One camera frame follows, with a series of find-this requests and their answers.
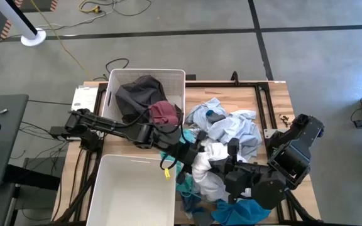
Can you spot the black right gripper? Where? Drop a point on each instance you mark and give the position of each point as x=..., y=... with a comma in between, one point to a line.
x=222, y=166

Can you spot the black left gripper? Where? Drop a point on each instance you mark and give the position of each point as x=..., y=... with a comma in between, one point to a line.
x=187, y=153

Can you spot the light blue shirt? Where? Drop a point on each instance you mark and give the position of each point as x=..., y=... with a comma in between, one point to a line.
x=234, y=128

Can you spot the maroon garment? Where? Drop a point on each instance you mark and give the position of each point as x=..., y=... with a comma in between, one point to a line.
x=163, y=113

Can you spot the bright blue fuzzy cloth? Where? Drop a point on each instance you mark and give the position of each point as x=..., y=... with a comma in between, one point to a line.
x=240, y=213

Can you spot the dark grey pants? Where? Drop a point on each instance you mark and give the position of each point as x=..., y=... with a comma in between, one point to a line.
x=137, y=94

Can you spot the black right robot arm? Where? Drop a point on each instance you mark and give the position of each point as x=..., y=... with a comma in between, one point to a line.
x=294, y=150

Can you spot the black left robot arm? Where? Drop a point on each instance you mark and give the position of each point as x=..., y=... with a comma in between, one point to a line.
x=112, y=127

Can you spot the blue and grey sock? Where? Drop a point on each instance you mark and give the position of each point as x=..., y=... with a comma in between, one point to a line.
x=215, y=117

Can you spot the blue-grey knit cloth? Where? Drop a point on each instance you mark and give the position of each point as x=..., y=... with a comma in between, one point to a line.
x=190, y=207

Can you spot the grey ribbed sock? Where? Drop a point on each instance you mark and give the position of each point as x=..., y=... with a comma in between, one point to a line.
x=204, y=220

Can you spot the silver mounting plate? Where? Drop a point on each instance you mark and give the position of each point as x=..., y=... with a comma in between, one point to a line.
x=269, y=133

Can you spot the white weave-pattern laundry basket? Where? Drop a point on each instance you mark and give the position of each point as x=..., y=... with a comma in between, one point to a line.
x=130, y=194

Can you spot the white perforated laundry basket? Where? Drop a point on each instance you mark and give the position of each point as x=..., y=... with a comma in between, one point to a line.
x=171, y=81

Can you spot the small black parts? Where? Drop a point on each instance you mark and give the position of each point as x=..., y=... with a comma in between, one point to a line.
x=284, y=119

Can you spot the black clamp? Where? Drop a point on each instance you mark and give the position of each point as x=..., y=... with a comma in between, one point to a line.
x=235, y=78

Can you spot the white paper sheet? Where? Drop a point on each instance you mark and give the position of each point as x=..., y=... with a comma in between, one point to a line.
x=85, y=99

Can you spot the dark grey desk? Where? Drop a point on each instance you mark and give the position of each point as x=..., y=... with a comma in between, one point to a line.
x=5, y=141

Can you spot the white pole round base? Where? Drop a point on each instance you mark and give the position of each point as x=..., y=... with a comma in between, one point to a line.
x=33, y=37

